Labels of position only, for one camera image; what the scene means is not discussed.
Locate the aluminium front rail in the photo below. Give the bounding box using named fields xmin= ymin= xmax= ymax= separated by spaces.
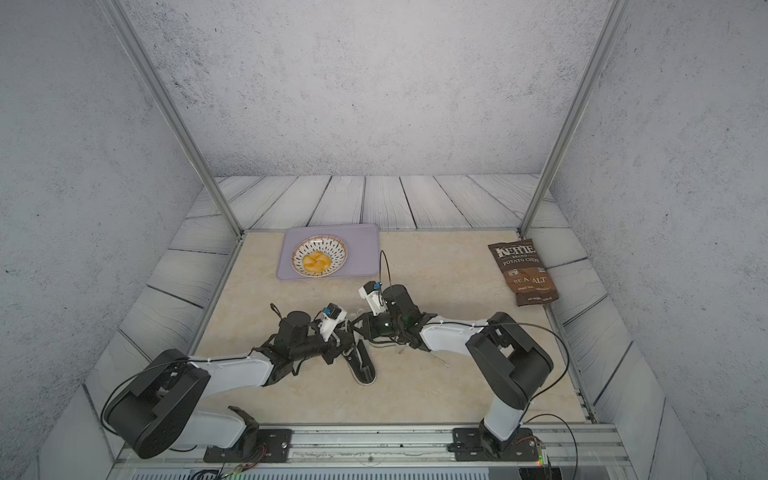
xmin=111 ymin=415 xmax=636 ymax=479

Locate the left aluminium frame post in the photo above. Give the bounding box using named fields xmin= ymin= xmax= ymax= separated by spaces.
xmin=98 ymin=0 xmax=244 ymax=238

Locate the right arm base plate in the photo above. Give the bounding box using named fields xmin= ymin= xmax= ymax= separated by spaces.
xmin=447 ymin=427 xmax=542 ymax=464

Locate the patterned ceramic bowl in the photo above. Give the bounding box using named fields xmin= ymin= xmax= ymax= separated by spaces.
xmin=290 ymin=235 xmax=348 ymax=278

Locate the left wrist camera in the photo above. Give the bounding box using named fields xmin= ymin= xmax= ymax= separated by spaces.
xmin=319 ymin=303 xmax=347 ymax=342

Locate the yellow bread roll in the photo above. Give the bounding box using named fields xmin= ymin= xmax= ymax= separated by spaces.
xmin=302 ymin=251 xmax=332 ymax=274

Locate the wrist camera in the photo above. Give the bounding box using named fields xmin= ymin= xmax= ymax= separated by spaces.
xmin=319 ymin=303 xmax=347 ymax=342
xmin=358 ymin=280 xmax=387 ymax=316

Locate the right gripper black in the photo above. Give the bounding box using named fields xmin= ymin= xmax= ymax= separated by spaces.
xmin=348 ymin=310 xmax=407 ymax=340

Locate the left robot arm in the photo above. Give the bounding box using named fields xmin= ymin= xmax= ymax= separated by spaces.
xmin=100 ymin=304 xmax=375 ymax=463

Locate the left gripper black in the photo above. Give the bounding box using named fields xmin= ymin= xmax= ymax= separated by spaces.
xmin=290 ymin=329 xmax=358 ymax=366

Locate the black canvas sneaker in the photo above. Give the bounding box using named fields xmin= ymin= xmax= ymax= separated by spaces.
xmin=349 ymin=312 xmax=425 ymax=349
xmin=342 ymin=339 xmax=376 ymax=385

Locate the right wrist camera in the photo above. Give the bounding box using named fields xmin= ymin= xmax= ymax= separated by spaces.
xmin=358 ymin=280 xmax=387 ymax=316

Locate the right aluminium frame post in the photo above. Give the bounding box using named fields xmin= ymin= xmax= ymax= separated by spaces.
xmin=518 ymin=0 xmax=632 ymax=238

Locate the brown potato chips bag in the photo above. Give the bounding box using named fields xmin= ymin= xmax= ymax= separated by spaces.
xmin=488 ymin=239 xmax=559 ymax=307

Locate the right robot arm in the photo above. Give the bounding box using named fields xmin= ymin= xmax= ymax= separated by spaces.
xmin=352 ymin=281 xmax=554 ymax=459

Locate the lavender tray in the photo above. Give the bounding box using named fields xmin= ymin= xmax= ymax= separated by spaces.
xmin=277 ymin=224 xmax=379 ymax=280

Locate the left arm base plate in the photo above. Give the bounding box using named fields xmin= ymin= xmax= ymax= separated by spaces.
xmin=203 ymin=427 xmax=293 ymax=464

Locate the aluminium frame post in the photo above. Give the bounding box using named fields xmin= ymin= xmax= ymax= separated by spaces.
xmin=518 ymin=0 xmax=632 ymax=238
xmin=98 ymin=0 xmax=244 ymax=238

